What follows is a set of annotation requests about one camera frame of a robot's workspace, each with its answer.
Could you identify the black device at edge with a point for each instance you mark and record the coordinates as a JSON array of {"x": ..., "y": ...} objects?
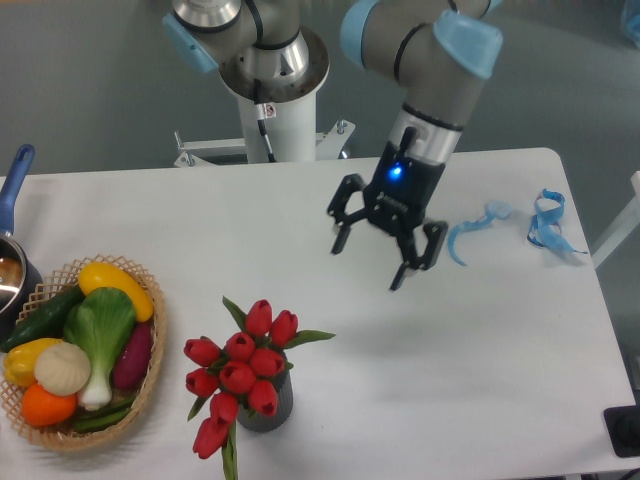
[{"x": 623, "y": 428}]

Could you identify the white metal base frame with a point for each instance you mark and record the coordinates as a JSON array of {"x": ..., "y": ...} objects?
[{"x": 327, "y": 146}]

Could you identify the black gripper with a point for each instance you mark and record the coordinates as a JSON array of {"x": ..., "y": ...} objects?
[{"x": 395, "y": 202}]

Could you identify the blue object top corner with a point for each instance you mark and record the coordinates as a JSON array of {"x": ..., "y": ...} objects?
[{"x": 630, "y": 21}]

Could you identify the green bok choy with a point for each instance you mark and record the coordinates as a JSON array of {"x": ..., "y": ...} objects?
[{"x": 100, "y": 326}]

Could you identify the white frame leg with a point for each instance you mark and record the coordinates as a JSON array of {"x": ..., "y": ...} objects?
[{"x": 619, "y": 229}]

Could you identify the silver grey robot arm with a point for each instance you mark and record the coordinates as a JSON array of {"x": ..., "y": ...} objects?
[{"x": 440, "y": 52}]

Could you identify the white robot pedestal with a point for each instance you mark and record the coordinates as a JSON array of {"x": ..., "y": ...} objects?
[{"x": 290, "y": 123}]

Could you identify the blue handled saucepan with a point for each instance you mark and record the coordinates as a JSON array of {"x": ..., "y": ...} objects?
[{"x": 19, "y": 276}]

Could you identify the light blue ribbon strip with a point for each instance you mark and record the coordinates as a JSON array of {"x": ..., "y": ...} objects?
[{"x": 493, "y": 210}]

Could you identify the yellow bell pepper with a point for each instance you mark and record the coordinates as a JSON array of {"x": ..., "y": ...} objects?
[{"x": 19, "y": 363}]

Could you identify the green cucumber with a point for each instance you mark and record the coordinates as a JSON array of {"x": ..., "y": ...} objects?
[{"x": 46, "y": 321}]

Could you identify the red tulip bouquet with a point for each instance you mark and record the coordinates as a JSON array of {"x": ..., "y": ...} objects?
[{"x": 226, "y": 373}]

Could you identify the green bean pods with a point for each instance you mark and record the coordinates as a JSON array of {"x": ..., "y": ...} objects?
[{"x": 103, "y": 418}]

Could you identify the white garlic bulb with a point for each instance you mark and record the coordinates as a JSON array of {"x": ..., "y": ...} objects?
[{"x": 62, "y": 369}]

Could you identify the yellow squash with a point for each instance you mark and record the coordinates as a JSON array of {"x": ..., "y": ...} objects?
[{"x": 97, "y": 275}]

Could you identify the dark grey ribbed vase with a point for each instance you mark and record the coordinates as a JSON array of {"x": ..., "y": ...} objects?
[{"x": 269, "y": 402}]

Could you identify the orange fruit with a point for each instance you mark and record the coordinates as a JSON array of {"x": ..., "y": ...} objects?
[{"x": 40, "y": 408}]

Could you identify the woven wicker basket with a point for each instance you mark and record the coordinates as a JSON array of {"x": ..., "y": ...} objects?
[{"x": 61, "y": 437}]

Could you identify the blue knotted ribbon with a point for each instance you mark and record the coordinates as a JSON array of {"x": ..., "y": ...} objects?
[{"x": 545, "y": 230}]

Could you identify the purple sweet potato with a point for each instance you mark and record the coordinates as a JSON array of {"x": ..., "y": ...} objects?
[{"x": 133, "y": 362}]

